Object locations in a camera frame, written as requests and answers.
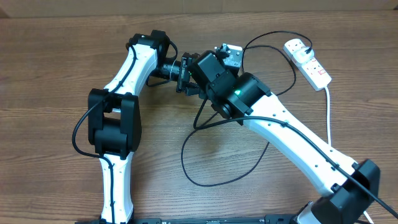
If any black USB charging cable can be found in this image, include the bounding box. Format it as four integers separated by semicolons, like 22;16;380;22
180;30;313;188

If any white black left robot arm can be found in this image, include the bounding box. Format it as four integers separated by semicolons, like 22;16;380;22
88;30;198;223

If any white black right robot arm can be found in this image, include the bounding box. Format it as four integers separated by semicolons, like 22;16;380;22
188;50;380;223

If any white charger plug adapter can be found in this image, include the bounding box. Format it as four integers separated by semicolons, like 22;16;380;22
292;47;315;67

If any white power extension strip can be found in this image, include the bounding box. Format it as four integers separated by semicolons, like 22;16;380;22
283;39;331;91

